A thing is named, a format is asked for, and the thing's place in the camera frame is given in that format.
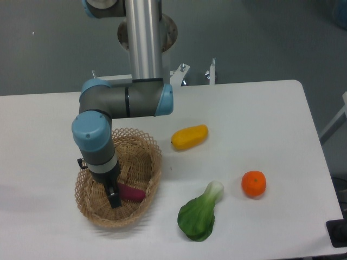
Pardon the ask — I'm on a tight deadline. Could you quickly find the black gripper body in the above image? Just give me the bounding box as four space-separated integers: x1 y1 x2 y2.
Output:
77 158 120 190

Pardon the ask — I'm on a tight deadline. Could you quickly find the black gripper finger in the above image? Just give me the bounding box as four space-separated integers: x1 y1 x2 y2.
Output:
104 184 121 209

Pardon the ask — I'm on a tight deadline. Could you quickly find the purple sweet potato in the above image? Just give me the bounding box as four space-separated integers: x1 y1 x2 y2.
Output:
118 183 146 203

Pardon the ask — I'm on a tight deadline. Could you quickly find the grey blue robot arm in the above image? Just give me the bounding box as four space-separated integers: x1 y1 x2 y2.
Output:
72 1 176 208

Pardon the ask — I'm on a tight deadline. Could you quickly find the woven wicker basket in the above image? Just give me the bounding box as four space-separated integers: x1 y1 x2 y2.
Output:
75 128 162 228

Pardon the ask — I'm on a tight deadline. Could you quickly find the green bok choy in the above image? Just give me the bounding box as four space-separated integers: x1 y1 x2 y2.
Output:
177 181 224 242

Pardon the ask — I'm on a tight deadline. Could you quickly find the yellow papaya fruit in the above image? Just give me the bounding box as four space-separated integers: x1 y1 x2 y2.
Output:
171 125 209 151

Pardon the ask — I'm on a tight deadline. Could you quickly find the orange tangerine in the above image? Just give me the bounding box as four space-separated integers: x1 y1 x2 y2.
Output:
241 171 266 197

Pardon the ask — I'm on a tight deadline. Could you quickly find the black box at table edge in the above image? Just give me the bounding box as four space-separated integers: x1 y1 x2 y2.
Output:
326 219 346 248

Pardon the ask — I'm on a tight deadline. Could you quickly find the white metal base frame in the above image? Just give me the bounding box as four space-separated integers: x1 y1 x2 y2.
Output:
92 57 217 87

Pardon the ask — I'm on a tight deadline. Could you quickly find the white frame at right edge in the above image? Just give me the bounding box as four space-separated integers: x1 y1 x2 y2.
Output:
318 92 346 145

